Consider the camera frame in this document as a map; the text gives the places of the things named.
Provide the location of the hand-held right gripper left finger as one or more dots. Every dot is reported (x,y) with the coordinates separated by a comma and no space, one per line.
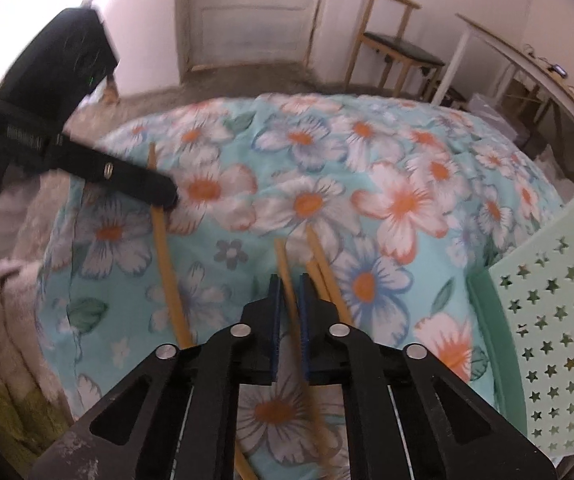
(276,320)

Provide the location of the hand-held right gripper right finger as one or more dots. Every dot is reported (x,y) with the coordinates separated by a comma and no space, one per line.
(305,320)

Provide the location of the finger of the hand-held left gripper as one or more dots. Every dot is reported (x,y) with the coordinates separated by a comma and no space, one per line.
(137,180)

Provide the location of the green star-cutout utensil basket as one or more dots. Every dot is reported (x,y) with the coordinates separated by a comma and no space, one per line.
(547,320)

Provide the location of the floral turquoise blanket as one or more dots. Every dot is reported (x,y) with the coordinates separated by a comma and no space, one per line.
(407,200)

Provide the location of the fuzzy cream green blanket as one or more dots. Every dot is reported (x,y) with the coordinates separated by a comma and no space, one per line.
(2,340)

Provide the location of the white door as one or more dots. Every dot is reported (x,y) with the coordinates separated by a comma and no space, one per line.
(252,5)

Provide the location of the clear plastic storage box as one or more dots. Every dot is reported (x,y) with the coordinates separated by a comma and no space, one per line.
(492,112)

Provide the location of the wooden chair with dark seat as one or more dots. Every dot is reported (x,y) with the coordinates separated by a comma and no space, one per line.
(397,45)

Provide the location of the white table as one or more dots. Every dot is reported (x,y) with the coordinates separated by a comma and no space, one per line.
(517,55)

